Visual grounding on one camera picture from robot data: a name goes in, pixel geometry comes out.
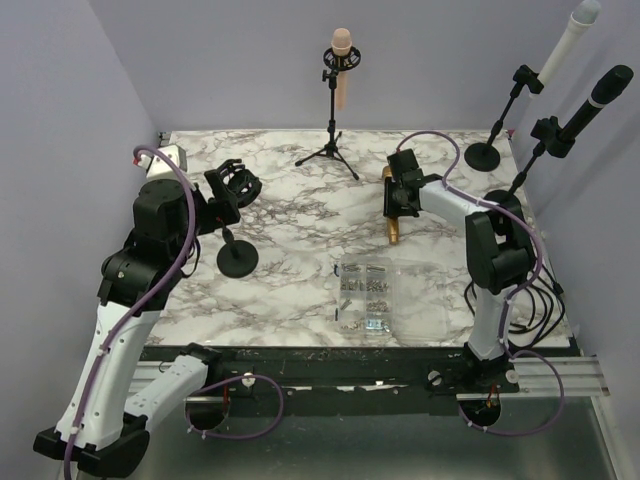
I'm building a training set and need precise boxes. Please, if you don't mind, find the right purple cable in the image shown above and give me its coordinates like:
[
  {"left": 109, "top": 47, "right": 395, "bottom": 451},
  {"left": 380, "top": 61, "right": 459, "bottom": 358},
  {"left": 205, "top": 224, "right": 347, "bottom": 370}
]
[{"left": 397, "top": 130, "right": 566, "bottom": 436}]

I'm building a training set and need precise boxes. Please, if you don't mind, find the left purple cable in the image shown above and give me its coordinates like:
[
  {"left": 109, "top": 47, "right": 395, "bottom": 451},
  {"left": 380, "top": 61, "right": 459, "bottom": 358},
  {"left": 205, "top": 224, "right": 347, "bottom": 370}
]
[{"left": 62, "top": 143, "right": 204, "bottom": 480}]

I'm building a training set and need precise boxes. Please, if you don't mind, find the clear plastic screw box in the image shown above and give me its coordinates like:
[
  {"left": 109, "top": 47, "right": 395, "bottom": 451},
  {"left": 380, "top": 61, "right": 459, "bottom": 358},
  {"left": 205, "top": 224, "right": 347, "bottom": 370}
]
[{"left": 333, "top": 255, "right": 449, "bottom": 346}]

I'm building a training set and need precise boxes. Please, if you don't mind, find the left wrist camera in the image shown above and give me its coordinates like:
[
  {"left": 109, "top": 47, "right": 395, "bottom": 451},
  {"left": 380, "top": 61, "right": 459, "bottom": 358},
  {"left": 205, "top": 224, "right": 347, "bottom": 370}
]
[{"left": 132, "top": 143, "right": 190, "bottom": 181}]

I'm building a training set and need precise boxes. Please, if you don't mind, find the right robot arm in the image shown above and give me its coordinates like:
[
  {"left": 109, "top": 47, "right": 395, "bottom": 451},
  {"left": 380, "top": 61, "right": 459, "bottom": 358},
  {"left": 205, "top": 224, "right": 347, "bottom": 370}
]
[{"left": 383, "top": 149, "right": 542, "bottom": 392}]

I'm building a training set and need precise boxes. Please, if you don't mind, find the round base mic stand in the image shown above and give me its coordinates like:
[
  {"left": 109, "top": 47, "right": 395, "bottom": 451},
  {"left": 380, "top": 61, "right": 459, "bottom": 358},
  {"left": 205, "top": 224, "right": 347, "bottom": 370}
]
[
  {"left": 484, "top": 116, "right": 575, "bottom": 205},
  {"left": 464, "top": 64, "right": 544, "bottom": 172}
]

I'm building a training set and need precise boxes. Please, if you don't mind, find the pink microphone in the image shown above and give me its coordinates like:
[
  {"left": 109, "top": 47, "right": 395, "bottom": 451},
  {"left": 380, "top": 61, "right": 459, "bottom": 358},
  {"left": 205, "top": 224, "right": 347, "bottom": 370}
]
[{"left": 331, "top": 28, "right": 352, "bottom": 110}]

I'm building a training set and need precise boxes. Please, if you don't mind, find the white microphone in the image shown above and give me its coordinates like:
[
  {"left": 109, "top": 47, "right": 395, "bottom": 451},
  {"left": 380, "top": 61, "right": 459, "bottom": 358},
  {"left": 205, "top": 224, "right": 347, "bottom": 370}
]
[{"left": 529, "top": 0, "right": 601, "bottom": 99}]

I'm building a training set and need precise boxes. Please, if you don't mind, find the near round base mic stand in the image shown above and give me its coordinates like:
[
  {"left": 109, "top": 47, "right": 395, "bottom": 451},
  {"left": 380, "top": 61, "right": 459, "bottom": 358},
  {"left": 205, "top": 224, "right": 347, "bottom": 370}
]
[{"left": 484, "top": 116, "right": 575, "bottom": 205}]

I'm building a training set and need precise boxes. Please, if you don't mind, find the black microphone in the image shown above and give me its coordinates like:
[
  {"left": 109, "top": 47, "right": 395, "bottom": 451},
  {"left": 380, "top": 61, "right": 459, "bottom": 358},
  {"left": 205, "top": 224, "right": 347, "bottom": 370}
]
[{"left": 557, "top": 65, "right": 634, "bottom": 144}]

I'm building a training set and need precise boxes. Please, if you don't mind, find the purple cable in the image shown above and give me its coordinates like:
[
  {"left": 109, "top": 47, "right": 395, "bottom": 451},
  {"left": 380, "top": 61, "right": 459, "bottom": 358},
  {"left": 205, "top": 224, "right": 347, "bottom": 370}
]
[
  {"left": 62, "top": 143, "right": 204, "bottom": 480},
  {"left": 397, "top": 130, "right": 566, "bottom": 436}
]

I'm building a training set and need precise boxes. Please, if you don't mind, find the black tripod mic stand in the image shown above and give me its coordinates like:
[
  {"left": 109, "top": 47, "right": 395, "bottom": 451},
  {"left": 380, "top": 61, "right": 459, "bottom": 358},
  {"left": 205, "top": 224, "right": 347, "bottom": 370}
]
[{"left": 294, "top": 46, "right": 361, "bottom": 181}]

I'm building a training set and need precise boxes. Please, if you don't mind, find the gold microphone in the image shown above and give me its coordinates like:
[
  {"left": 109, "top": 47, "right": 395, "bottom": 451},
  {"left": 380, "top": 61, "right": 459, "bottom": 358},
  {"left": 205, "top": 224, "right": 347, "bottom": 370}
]
[{"left": 382, "top": 166, "right": 401, "bottom": 245}]

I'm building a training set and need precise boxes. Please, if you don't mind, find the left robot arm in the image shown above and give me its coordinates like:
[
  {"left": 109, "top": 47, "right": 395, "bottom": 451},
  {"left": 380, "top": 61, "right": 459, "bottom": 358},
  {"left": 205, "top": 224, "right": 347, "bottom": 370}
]
[{"left": 33, "top": 165, "right": 261, "bottom": 479}]

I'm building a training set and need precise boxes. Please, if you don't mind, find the far round base mic stand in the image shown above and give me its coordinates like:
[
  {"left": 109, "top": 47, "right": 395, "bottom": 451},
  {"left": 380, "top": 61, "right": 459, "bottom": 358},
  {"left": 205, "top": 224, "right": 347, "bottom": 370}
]
[{"left": 464, "top": 64, "right": 544, "bottom": 172}]

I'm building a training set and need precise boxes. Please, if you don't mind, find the black cable bundle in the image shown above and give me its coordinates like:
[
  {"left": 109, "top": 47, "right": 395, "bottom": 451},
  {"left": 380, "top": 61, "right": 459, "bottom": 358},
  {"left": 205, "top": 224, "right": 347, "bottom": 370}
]
[{"left": 462, "top": 264, "right": 569, "bottom": 346}]

